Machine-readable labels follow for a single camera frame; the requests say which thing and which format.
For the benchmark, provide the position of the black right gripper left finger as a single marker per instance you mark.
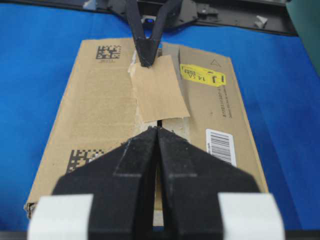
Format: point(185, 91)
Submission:
point(110, 198)

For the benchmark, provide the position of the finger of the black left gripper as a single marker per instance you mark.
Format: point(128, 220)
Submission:
point(139, 38)
point(169, 9)

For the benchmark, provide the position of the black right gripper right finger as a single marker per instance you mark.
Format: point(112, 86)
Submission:
point(205, 198)

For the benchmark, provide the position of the brown tape strip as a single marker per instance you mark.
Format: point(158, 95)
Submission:
point(157, 89)

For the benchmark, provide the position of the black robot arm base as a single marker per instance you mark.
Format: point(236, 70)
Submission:
point(187, 12)

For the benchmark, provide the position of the brown cardboard box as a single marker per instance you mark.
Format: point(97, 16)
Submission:
point(99, 110)

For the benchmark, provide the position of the blue table cloth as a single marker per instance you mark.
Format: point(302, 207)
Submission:
point(279, 85)

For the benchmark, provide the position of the green backdrop sheet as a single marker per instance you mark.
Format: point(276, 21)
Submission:
point(305, 16)

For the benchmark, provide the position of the black table edge rail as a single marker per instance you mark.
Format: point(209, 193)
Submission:
point(267, 16)

